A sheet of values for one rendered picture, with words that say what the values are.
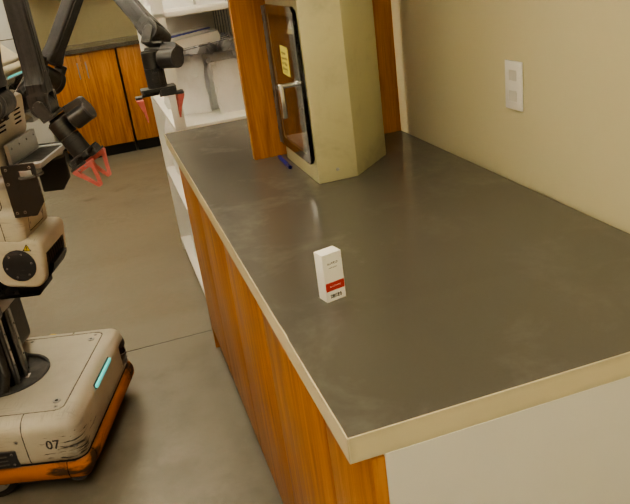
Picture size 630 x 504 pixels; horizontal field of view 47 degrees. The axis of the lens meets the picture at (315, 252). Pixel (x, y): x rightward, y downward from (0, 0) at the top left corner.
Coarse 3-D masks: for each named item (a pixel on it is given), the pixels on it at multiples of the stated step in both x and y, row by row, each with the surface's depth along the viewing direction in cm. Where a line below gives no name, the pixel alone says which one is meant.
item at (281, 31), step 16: (272, 16) 193; (288, 16) 178; (272, 32) 197; (288, 32) 181; (272, 48) 201; (288, 48) 185; (272, 64) 206; (288, 80) 192; (288, 96) 196; (304, 96) 182; (288, 112) 200; (304, 112) 184; (288, 128) 205; (304, 128) 188; (288, 144) 209; (304, 144) 191
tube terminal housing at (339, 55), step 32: (288, 0) 179; (320, 0) 175; (352, 0) 182; (320, 32) 178; (352, 32) 184; (320, 64) 180; (352, 64) 185; (320, 96) 183; (352, 96) 187; (320, 128) 186; (352, 128) 188; (320, 160) 189; (352, 160) 192
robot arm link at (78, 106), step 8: (80, 96) 195; (40, 104) 191; (72, 104) 193; (80, 104) 193; (88, 104) 196; (40, 112) 192; (48, 112) 192; (56, 112) 193; (72, 112) 193; (80, 112) 193; (88, 112) 193; (48, 120) 192; (72, 120) 194; (80, 120) 194; (88, 120) 195
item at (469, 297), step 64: (192, 128) 277; (256, 192) 191; (320, 192) 185; (384, 192) 178; (448, 192) 172; (512, 192) 167; (256, 256) 151; (384, 256) 142; (448, 256) 138; (512, 256) 135; (576, 256) 131; (320, 320) 121; (384, 320) 118; (448, 320) 116; (512, 320) 113; (576, 320) 111; (320, 384) 103; (384, 384) 101; (448, 384) 99; (512, 384) 98; (576, 384) 100; (384, 448) 94
